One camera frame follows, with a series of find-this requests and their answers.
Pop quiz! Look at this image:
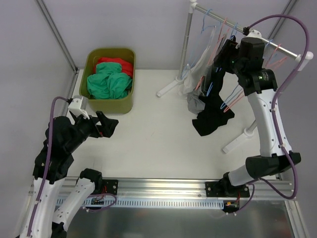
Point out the red tank top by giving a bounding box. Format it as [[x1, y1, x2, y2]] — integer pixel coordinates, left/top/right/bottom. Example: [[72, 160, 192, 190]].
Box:
[[93, 57, 134, 78]]

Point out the grey tank top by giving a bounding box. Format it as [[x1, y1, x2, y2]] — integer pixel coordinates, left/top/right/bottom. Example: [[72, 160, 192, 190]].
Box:
[[186, 32, 227, 115]]

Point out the white slotted cable duct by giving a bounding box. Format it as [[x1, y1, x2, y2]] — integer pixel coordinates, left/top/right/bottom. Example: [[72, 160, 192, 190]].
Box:
[[55, 197, 225, 209]]

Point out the blue hanger of green top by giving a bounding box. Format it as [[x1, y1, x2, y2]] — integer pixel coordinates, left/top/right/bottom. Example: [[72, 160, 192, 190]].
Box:
[[214, 37, 277, 109]]

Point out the white metal clothes rack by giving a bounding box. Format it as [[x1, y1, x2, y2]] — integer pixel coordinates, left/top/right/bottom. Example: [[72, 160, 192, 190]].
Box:
[[155, 0, 314, 153]]

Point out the olive green plastic basket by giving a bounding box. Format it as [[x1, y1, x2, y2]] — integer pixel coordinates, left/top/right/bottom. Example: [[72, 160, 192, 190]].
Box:
[[79, 48, 136, 114]]

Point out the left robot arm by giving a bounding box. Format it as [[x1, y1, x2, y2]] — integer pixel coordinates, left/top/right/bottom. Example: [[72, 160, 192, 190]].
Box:
[[19, 111, 119, 238]]

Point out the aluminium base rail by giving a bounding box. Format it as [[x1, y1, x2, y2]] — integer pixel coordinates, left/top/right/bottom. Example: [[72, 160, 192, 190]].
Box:
[[28, 176, 295, 200]]

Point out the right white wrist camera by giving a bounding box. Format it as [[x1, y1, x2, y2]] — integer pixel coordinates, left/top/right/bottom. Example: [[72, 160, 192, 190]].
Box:
[[243, 27, 262, 39]]

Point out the blue hanger of black top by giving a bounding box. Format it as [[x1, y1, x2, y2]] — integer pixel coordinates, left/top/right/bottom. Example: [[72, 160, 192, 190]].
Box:
[[207, 22, 238, 96]]

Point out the pink hanger of grey top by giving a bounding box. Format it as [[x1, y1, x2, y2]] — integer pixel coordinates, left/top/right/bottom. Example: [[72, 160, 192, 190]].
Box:
[[192, 17, 228, 91]]

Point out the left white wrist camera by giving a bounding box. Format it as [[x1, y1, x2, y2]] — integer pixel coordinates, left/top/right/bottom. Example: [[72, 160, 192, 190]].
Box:
[[68, 95, 89, 119]]

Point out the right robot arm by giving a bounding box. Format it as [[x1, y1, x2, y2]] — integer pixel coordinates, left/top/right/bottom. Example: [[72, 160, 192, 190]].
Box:
[[214, 37, 301, 197]]

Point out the black tank top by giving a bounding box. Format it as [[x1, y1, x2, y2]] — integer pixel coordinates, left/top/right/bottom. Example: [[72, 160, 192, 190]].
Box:
[[192, 35, 236, 136]]

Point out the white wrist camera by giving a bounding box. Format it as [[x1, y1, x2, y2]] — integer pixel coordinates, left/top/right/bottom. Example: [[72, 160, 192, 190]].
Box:
[[243, 27, 262, 39], [68, 95, 89, 119]]

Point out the green tank top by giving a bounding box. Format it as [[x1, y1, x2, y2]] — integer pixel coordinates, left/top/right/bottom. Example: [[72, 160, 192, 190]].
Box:
[[87, 62, 132, 100]]

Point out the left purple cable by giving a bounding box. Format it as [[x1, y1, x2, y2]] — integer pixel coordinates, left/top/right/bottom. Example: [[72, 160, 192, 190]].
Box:
[[26, 96, 75, 236]]

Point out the white tank top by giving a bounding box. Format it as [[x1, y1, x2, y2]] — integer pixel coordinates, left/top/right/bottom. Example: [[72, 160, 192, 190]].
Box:
[[177, 25, 217, 97]]

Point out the blue hanger of white top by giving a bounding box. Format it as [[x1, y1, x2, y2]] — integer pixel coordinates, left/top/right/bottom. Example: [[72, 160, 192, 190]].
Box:
[[179, 8, 217, 80]]

